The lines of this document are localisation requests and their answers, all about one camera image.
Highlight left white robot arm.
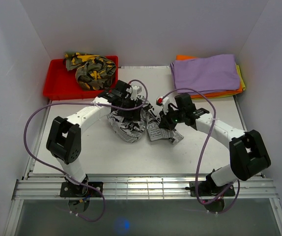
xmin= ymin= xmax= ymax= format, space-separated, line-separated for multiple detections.
xmin=46 ymin=80 xmax=148 ymax=197

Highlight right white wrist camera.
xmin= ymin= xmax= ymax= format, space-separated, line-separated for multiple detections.
xmin=156 ymin=96 xmax=170 ymax=115

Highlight red plastic bin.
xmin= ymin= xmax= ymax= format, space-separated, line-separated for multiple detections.
xmin=43 ymin=56 xmax=118 ymax=101

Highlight folded yellow trousers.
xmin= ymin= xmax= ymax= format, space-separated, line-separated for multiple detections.
xmin=236 ymin=64 xmax=246 ymax=91

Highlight folded orange trousers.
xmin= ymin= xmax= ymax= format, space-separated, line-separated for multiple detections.
xmin=175 ymin=54 xmax=244 ymax=100

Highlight aluminium mounting rail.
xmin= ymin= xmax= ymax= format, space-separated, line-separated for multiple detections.
xmin=12 ymin=177 xmax=279 ymax=200

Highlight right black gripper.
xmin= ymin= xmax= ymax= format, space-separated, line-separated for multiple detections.
xmin=159 ymin=106 xmax=185 ymax=131

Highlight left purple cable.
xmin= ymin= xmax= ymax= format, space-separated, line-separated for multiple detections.
xmin=24 ymin=79 xmax=149 ymax=222

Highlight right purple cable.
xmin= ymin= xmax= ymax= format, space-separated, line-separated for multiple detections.
xmin=165 ymin=88 xmax=240 ymax=214

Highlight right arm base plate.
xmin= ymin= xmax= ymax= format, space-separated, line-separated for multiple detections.
xmin=185 ymin=180 xmax=235 ymax=197

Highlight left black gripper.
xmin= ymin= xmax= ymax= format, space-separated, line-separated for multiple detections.
xmin=117 ymin=96 xmax=142 ymax=121

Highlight newspaper print trousers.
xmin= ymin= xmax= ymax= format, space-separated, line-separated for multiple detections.
xmin=107 ymin=101 xmax=184 ymax=145

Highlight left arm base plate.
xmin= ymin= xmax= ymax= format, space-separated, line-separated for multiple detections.
xmin=59 ymin=181 xmax=101 ymax=198

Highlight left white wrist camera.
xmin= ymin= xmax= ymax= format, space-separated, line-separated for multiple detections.
xmin=127 ymin=85 xmax=142 ymax=100

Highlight camouflage trousers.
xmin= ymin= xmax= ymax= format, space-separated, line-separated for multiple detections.
xmin=64 ymin=52 xmax=117 ymax=91

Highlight purple cable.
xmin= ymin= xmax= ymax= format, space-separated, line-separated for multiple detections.
xmin=24 ymin=79 xmax=149 ymax=222
xmin=165 ymin=88 xmax=240 ymax=214

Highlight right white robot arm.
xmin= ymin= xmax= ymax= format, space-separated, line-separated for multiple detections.
xmin=156 ymin=93 xmax=271 ymax=196

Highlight folded purple trousers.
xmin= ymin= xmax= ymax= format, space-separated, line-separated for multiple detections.
xmin=169 ymin=54 xmax=241 ymax=95

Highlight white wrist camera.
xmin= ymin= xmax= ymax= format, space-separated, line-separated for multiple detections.
xmin=156 ymin=96 xmax=170 ymax=115
xmin=127 ymin=85 xmax=142 ymax=100

